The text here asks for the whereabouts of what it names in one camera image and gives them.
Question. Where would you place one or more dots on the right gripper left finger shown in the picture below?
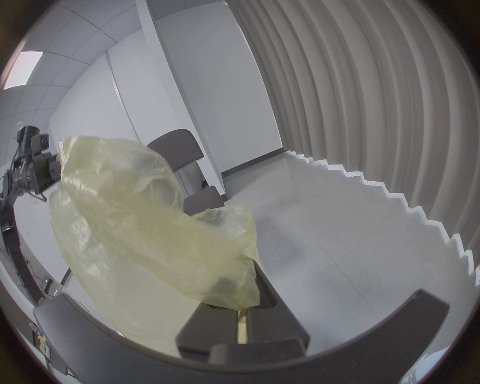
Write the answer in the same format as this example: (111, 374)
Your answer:
(210, 326)

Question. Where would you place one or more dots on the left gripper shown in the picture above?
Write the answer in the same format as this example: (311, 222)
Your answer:
(45, 168)

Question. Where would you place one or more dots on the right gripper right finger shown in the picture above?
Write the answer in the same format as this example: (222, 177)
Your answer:
(273, 318)

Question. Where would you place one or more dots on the yellow plastic bag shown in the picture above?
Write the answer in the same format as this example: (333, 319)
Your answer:
(131, 217)

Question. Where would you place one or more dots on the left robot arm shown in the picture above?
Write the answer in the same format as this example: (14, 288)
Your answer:
(9, 210)

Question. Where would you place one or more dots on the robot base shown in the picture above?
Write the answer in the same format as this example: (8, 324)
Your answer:
(48, 287)

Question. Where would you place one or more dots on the grey and white chair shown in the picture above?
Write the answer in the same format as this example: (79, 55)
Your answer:
(176, 150)

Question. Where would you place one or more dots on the beige curtain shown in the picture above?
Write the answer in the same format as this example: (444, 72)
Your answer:
(375, 112)

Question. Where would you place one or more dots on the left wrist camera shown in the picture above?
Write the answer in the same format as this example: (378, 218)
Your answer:
(42, 141)

